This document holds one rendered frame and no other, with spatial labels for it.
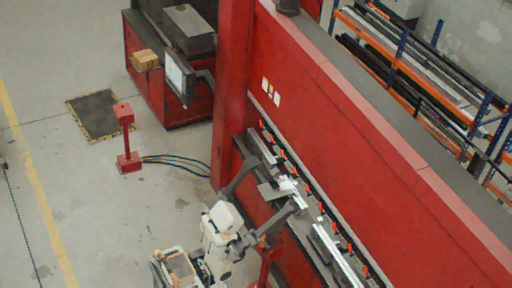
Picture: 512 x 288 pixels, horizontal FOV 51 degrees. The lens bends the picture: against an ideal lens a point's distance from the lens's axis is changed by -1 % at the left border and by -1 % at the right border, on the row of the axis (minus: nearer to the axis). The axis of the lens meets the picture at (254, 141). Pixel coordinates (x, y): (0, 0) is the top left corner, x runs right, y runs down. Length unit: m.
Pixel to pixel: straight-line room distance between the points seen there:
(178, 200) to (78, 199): 1.01
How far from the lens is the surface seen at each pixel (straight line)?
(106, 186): 5.92
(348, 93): 3.47
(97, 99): 7.00
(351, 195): 3.73
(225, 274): 4.28
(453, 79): 5.52
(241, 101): 4.93
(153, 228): 5.51
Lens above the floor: 4.32
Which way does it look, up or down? 42 degrees down
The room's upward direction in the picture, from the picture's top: 7 degrees clockwise
